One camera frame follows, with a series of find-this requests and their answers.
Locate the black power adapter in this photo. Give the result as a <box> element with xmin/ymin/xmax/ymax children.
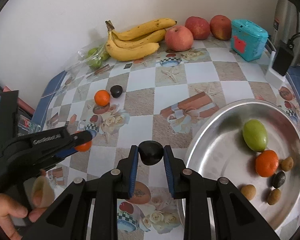
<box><xmin>272</xmin><ymin>39</ymin><xmax>294</xmax><ymax>76</ymax></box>

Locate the orange mandarin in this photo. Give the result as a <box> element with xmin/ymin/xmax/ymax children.
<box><xmin>94</xmin><ymin>90</ymin><xmax>110</xmax><ymax>107</ymax></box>
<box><xmin>74</xmin><ymin>141</ymin><xmax>92</xmax><ymax>152</ymax></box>
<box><xmin>255</xmin><ymin>150</ymin><xmax>279</xmax><ymax>178</ymax></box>

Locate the black cable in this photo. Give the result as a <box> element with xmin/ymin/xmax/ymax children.
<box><xmin>287</xmin><ymin>32</ymin><xmax>300</xmax><ymax>49</ymax></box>

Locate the teal plastic box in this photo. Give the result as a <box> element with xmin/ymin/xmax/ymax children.
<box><xmin>231</xmin><ymin>19</ymin><xmax>268</xmax><ymax>62</ymax></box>

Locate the rear red apple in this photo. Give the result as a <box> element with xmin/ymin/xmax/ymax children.
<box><xmin>210</xmin><ymin>15</ymin><xmax>231</xmax><ymax>41</ymax></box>

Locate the red apple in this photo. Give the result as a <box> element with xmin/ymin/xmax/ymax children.
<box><xmin>210</xmin><ymin>15</ymin><xmax>231</xmax><ymax>41</ymax></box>
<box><xmin>165</xmin><ymin>25</ymin><xmax>193</xmax><ymax>51</ymax></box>
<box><xmin>185</xmin><ymin>16</ymin><xmax>210</xmax><ymax>40</ymax></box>

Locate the yellow banana bunch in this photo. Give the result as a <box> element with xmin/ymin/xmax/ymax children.
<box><xmin>105</xmin><ymin>18</ymin><xmax>177</xmax><ymax>61</ymax></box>

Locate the middle red apple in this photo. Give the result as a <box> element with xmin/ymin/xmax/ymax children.
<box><xmin>185</xmin><ymin>16</ymin><xmax>210</xmax><ymax>40</ymax></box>

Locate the large steel bowl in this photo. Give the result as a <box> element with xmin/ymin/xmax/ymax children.
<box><xmin>185</xmin><ymin>99</ymin><xmax>300</xmax><ymax>239</ymax></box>

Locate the person's left hand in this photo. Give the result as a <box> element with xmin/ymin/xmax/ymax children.
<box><xmin>0</xmin><ymin>168</ymin><xmax>55</xmax><ymax>240</ymax></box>

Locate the small tan longan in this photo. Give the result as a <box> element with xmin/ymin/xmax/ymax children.
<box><xmin>281</xmin><ymin>157</ymin><xmax>294</xmax><ymax>172</ymax></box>

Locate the steel thermos jug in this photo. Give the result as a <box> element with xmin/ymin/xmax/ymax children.
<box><xmin>271</xmin><ymin>0</ymin><xmax>298</xmax><ymax>47</ymax></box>

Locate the front red apple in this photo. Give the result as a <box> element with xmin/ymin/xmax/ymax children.
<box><xmin>165</xmin><ymin>25</ymin><xmax>193</xmax><ymax>51</ymax></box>

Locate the dark plum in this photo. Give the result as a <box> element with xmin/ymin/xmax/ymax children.
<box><xmin>110</xmin><ymin>85</ymin><xmax>123</xmax><ymax>99</ymax></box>
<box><xmin>271</xmin><ymin>171</ymin><xmax>286</xmax><ymax>189</ymax></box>
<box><xmin>138</xmin><ymin>140</ymin><xmax>164</xmax><ymax>166</ymax></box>

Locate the patterned checkered tablecloth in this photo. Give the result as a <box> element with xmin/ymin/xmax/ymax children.
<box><xmin>31</xmin><ymin>38</ymin><xmax>300</xmax><ymax>240</ymax></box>

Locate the brown longan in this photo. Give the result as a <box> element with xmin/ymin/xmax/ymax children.
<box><xmin>267</xmin><ymin>189</ymin><xmax>281</xmax><ymax>205</ymax></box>
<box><xmin>241</xmin><ymin>184</ymin><xmax>256</xmax><ymax>200</ymax></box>

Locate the green mango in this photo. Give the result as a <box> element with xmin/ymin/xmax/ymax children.
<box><xmin>242</xmin><ymin>119</ymin><xmax>268</xmax><ymax>152</ymax></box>

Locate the white box under adapter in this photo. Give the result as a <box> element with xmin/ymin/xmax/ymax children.
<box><xmin>265</xmin><ymin>51</ymin><xmax>286</xmax><ymax>89</ymax></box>

